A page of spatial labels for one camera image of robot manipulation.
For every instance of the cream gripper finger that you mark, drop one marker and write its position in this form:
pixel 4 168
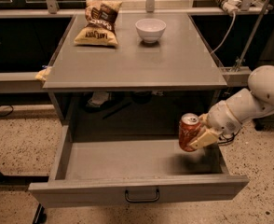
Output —
pixel 203 118
pixel 205 138

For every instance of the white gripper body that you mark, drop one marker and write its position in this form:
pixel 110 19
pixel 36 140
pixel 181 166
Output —
pixel 221 118

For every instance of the red coke can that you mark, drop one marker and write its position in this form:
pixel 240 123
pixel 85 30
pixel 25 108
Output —
pixel 189 127

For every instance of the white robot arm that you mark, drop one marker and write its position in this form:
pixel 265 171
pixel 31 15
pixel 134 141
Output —
pixel 255 102

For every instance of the grey open top drawer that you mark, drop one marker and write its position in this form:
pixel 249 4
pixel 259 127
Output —
pixel 98 173

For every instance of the white ceramic bowl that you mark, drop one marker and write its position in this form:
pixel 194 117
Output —
pixel 150 30

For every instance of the white power strip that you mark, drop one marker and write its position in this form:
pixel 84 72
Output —
pixel 228 6

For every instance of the brown chip bag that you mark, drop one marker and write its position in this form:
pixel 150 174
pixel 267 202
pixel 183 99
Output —
pixel 101 18

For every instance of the yellow sponge scrap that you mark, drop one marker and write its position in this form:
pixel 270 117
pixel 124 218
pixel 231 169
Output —
pixel 43 74

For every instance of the grey cabinet frame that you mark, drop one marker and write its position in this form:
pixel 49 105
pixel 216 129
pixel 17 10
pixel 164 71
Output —
pixel 179 61

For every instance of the black drawer handle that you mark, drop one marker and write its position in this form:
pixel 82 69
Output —
pixel 151 196

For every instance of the grey metal rail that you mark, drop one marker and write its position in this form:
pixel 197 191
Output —
pixel 20 83

